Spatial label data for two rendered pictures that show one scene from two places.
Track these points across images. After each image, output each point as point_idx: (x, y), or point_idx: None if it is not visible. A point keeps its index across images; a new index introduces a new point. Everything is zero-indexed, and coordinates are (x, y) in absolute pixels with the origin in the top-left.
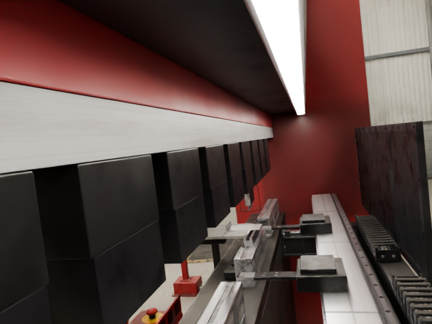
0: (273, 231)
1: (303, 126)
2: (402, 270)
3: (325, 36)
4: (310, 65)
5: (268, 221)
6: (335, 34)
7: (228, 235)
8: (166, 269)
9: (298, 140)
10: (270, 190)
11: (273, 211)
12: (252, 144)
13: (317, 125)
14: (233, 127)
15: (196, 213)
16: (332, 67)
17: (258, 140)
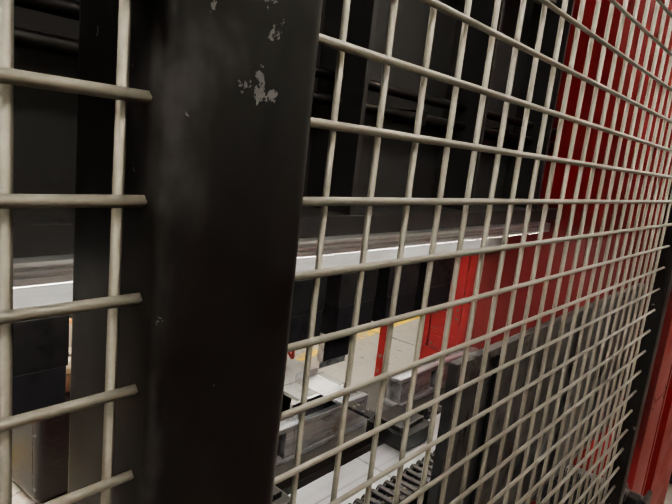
0: (416, 400)
1: (557, 248)
2: None
3: (644, 99)
4: (601, 146)
5: (400, 385)
6: (666, 98)
7: (285, 389)
8: (373, 372)
9: (542, 268)
10: (477, 331)
11: (437, 369)
12: (343, 280)
13: (580, 253)
14: None
15: (31, 389)
16: (639, 158)
17: (390, 268)
